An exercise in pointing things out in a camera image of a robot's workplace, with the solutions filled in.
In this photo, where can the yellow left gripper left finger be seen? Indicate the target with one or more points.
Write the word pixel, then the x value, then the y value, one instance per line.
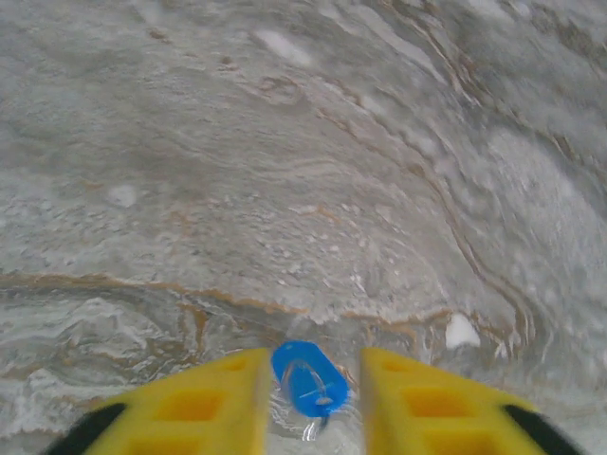
pixel 189 412

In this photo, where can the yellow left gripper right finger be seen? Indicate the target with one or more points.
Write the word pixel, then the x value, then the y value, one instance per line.
pixel 436 412

